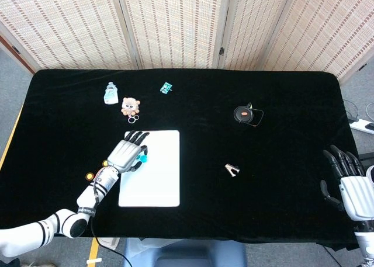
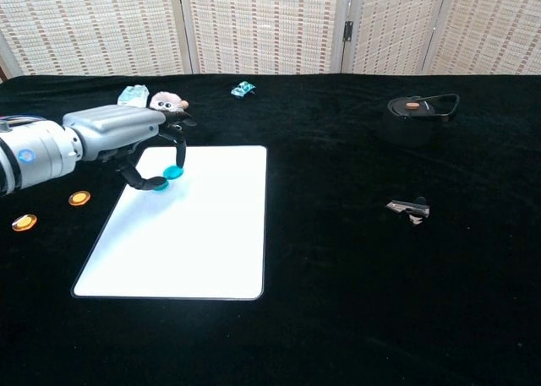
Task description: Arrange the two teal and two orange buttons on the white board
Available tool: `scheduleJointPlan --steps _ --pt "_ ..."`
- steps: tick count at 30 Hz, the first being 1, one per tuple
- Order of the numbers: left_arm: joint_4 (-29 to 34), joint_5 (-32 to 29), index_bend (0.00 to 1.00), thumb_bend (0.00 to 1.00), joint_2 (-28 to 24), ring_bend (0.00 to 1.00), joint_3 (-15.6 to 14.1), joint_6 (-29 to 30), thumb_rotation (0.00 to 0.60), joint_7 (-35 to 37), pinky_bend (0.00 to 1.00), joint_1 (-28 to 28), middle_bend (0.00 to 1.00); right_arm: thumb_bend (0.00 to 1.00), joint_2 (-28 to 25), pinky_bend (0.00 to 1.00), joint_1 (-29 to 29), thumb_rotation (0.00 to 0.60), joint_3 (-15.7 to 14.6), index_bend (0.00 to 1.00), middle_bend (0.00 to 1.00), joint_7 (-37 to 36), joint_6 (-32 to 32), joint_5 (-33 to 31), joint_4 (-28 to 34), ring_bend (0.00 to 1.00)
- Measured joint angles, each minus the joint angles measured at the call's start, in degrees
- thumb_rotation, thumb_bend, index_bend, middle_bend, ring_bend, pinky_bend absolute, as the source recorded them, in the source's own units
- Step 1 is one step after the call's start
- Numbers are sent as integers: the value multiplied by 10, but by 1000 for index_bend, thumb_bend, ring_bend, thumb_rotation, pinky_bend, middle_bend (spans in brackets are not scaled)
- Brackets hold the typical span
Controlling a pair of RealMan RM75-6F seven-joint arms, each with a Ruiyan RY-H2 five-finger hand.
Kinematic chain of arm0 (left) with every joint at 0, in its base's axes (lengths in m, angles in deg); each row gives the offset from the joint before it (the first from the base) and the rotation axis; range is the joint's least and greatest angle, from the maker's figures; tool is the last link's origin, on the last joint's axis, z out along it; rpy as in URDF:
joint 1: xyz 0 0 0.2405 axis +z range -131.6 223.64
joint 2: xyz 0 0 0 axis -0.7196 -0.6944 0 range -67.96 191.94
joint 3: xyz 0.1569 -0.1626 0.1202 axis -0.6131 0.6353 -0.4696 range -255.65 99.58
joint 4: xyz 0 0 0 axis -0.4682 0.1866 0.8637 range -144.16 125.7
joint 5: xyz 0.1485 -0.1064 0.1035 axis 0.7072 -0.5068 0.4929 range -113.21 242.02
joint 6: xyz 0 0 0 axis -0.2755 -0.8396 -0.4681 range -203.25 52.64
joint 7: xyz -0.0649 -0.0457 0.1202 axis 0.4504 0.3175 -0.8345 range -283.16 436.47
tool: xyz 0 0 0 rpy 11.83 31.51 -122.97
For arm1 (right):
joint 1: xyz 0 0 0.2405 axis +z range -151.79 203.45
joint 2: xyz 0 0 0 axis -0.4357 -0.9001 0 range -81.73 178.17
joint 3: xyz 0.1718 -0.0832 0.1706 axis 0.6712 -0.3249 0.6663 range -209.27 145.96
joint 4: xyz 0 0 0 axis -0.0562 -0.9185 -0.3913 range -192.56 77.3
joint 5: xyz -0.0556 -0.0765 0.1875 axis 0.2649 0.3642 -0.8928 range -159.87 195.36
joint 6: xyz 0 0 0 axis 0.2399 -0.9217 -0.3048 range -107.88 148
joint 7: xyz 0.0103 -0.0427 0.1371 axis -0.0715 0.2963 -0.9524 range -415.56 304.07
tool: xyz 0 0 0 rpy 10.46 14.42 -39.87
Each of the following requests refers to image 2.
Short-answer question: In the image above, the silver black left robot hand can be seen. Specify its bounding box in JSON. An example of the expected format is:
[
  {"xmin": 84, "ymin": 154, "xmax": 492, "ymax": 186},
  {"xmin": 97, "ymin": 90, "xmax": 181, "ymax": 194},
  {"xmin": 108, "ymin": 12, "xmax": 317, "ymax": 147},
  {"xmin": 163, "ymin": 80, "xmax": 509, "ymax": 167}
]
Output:
[{"xmin": 62, "ymin": 105, "xmax": 199, "ymax": 192}]

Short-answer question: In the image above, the orange button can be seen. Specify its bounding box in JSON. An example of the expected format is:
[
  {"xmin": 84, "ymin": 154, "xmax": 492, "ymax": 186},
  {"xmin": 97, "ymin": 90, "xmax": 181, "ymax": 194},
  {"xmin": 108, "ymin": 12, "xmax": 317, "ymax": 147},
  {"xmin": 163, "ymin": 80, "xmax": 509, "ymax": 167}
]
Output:
[
  {"xmin": 68, "ymin": 190, "xmax": 92, "ymax": 208},
  {"xmin": 11, "ymin": 213, "xmax": 39, "ymax": 233}
]

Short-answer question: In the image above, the white rectangular board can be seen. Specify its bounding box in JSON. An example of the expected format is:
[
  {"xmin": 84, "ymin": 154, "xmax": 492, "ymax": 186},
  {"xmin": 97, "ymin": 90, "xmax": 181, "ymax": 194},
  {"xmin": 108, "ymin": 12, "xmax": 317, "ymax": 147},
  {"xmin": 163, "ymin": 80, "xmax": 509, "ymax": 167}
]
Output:
[{"xmin": 70, "ymin": 144, "xmax": 268, "ymax": 301}]

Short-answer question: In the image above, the crumpled white blue packet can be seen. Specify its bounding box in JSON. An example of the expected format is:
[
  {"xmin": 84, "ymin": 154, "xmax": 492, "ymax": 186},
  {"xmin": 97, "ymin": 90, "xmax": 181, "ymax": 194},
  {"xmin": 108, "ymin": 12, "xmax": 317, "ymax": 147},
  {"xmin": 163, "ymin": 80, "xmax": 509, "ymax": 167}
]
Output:
[{"xmin": 117, "ymin": 84, "xmax": 150, "ymax": 107}]

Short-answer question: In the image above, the woven bamboo screen panel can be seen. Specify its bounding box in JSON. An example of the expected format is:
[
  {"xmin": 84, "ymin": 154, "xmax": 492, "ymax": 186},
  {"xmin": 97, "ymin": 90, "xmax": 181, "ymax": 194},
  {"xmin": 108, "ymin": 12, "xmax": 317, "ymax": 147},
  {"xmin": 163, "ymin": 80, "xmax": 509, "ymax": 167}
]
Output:
[
  {"xmin": 422, "ymin": 0, "xmax": 541, "ymax": 76},
  {"xmin": 0, "ymin": 0, "xmax": 191, "ymax": 79},
  {"xmin": 177, "ymin": 0, "xmax": 352, "ymax": 75},
  {"xmin": 337, "ymin": 0, "xmax": 449, "ymax": 76}
]

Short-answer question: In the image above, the black velvet tablecloth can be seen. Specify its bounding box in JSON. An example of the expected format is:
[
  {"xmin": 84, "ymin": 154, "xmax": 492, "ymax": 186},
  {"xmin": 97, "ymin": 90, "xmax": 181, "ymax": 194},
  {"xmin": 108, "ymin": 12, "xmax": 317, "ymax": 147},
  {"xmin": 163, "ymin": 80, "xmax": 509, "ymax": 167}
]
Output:
[{"xmin": 0, "ymin": 73, "xmax": 541, "ymax": 386}]

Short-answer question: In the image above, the silver black staple remover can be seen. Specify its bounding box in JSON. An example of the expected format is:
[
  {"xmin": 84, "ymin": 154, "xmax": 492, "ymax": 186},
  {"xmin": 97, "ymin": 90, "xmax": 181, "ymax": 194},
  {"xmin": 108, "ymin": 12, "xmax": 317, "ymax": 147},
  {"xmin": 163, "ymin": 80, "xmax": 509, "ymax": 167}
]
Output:
[{"xmin": 385, "ymin": 196, "xmax": 431, "ymax": 227}]

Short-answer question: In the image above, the pink plush toy keychain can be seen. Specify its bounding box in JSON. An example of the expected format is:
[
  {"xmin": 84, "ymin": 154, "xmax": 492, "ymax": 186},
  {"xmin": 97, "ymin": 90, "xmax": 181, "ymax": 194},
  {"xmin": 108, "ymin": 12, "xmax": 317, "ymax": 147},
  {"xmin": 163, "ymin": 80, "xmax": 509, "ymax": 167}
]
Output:
[{"xmin": 148, "ymin": 90, "xmax": 190, "ymax": 113}]

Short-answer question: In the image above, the black pot with handle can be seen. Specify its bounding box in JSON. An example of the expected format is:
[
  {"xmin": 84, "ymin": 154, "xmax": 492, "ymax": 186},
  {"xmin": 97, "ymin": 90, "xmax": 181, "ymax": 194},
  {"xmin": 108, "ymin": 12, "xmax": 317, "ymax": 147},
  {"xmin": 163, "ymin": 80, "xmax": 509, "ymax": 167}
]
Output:
[{"xmin": 382, "ymin": 93, "xmax": 461, "ymax": 149}]

